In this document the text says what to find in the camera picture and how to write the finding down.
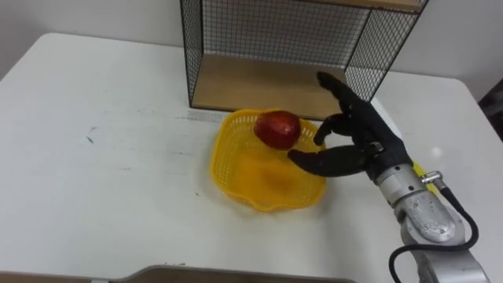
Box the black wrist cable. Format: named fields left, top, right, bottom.
left=387, top=171, right=480, bottom=283

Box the black wire mesh wooden shelf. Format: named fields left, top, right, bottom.
left=179, top=0, right=430, bottom=121

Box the red apple soft toy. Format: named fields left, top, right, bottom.
left=253, top=110, right=303, bottom=151

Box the yellow plastic mesh basket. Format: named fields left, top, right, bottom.
left=209, top=108, right=328, bottom=213

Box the white desk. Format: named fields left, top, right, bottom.
left=0, top=32, right=503, bottom=283

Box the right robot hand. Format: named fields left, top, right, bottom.
left=287, top=71, right=439, bottom=196

